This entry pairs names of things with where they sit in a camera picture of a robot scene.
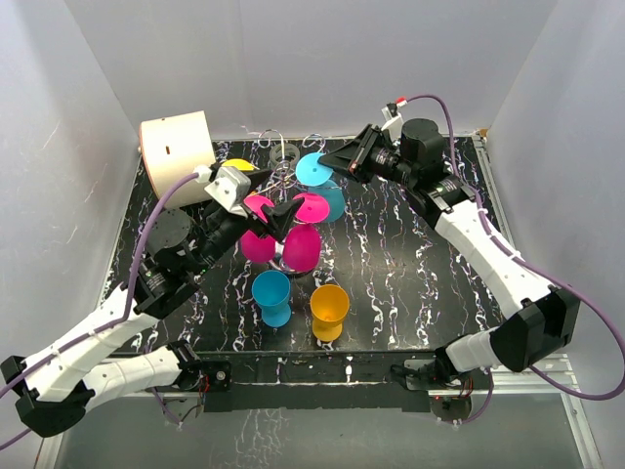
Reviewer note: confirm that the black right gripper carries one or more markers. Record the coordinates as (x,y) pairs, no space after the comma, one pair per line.
(354,157)

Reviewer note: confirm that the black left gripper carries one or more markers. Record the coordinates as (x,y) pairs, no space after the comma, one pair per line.
(279,218)

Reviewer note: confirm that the pink wine glass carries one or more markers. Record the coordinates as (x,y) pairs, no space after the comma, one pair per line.
(254,248)
(301,250)

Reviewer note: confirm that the blue wine glass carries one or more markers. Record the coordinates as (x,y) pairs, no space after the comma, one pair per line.
(318,179)
(271,290)

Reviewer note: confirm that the orange wine glass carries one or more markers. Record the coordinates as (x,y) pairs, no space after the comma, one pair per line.
(240,164)
(329,304)

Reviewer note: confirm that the orange wine glass front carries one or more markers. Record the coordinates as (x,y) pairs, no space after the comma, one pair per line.
(329,304)

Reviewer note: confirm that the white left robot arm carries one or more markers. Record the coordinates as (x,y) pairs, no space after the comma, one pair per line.
(59,385)

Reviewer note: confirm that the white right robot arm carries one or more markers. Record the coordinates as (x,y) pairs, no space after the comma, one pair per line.
(539,316)

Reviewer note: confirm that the clear tape roll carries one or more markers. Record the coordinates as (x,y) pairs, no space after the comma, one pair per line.
(287,152)

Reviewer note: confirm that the white cylindrical box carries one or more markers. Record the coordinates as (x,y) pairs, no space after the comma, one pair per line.
(172,147)

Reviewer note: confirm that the chrome wire wine glass rack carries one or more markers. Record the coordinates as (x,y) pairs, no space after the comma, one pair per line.
(283,186)

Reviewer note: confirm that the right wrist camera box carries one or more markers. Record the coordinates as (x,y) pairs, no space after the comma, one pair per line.
(393,118)

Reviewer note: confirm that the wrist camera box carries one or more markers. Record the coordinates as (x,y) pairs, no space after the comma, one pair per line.
(393,118)
(227,186)

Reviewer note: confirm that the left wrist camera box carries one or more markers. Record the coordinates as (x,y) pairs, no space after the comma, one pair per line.
(227,186)

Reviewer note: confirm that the aluminium frame rail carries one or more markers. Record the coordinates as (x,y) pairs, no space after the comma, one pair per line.
(576,416)

